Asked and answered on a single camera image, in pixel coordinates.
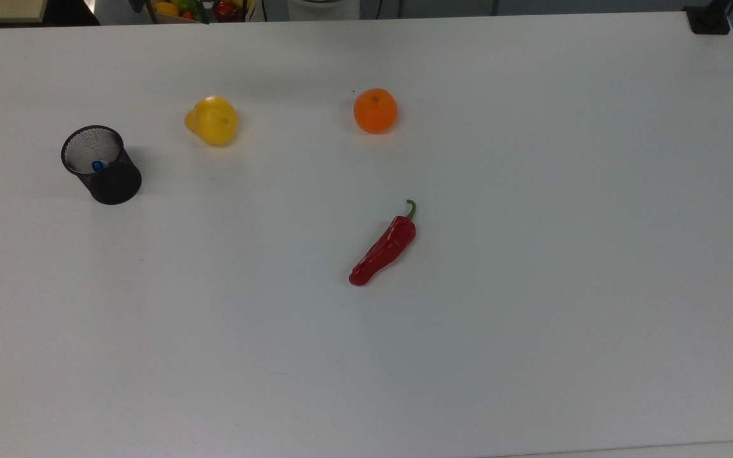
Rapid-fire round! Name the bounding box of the black mesh pen cup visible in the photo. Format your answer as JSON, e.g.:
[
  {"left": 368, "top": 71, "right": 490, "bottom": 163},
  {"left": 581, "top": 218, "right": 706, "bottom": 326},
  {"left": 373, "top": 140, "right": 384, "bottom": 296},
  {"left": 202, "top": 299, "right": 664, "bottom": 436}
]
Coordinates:
[{"left": 61, "top": 125, "right": 143, "bottom": 206}]

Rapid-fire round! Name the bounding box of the cardboard box of toy fruit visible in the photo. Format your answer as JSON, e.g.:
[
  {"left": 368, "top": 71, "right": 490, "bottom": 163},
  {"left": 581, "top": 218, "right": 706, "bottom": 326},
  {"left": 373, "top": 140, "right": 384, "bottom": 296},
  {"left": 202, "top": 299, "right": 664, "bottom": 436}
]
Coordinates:
[{"left": 146, "top": 0, "right": 259, "bottom": 25}]

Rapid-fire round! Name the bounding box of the yellow pear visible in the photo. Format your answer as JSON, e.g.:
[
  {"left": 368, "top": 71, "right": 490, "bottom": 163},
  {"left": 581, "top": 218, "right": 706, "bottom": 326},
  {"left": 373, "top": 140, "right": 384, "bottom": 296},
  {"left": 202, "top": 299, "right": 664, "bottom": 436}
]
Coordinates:
[{"left": 184, "top": 95, "right": 239, "bottom": 148}]

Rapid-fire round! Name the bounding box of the orange fruit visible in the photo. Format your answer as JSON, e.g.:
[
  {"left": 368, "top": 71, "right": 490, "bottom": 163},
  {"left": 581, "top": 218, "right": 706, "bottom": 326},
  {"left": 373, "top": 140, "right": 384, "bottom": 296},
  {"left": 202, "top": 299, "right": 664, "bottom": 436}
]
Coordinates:
[{"left": 353, "top": 88, "right": 399, "bottom": 135}]

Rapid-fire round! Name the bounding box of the beige wooden board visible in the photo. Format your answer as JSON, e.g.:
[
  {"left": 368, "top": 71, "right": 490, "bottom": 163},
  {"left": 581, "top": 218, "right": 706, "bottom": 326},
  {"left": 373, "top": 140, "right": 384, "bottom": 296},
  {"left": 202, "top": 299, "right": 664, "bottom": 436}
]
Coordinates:
[{"left": 0, "top": 0, "right": 48, "bottom": 25}]

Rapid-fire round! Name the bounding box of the red chili pepper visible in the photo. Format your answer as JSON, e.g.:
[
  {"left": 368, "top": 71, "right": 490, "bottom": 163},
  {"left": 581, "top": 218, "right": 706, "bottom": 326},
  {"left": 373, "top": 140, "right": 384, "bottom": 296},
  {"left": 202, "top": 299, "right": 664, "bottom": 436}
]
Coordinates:
[{"left": 348, "top": 199, "right": 417, "bottom": 287}]

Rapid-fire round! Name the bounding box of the black clamped camera pole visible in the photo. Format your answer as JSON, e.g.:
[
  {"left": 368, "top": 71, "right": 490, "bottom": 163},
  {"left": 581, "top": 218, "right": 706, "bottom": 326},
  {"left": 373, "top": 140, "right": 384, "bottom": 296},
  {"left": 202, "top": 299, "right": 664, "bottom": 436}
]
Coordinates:
[{"left": 683, "top": 0, "right": 733, "bottom": 35}]

